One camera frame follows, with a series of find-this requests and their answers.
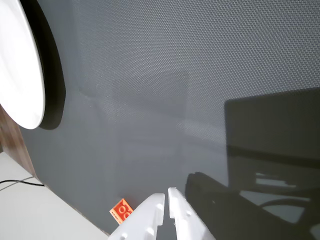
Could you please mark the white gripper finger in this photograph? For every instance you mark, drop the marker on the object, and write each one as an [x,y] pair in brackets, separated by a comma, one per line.
[185,215]
[143,217]

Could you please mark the orange lego block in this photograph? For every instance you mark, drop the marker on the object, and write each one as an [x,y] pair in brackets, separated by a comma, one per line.
[122,210]

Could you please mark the white round plate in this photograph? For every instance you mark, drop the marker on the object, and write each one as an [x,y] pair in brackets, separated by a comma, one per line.
[15,62]

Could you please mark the dark grey textured mat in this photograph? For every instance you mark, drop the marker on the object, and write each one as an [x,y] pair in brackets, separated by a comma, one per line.
[175,75]

